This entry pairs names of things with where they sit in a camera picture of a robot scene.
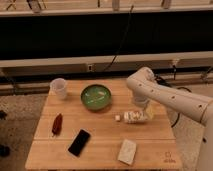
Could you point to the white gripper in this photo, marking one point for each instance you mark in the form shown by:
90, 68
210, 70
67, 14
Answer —
142, 101

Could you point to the white labelled plastic bottle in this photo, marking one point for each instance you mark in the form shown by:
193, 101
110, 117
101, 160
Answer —
132, 117

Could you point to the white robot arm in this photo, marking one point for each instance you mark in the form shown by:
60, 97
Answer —
197, 107

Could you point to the green ceramic bowl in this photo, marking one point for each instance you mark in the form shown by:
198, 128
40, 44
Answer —
96, 97

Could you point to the wooden folding table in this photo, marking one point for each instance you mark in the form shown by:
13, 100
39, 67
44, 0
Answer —
156, 146

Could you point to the black smartphone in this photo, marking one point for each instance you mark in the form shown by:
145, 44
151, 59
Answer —
79, 143

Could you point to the red chili pepper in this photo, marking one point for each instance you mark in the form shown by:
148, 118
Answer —
57, 124

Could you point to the translucent plastic cup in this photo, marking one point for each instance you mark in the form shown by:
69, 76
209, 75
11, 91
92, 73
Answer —
59, 87

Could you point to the white wall outlet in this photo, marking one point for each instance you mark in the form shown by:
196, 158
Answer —
90, 68

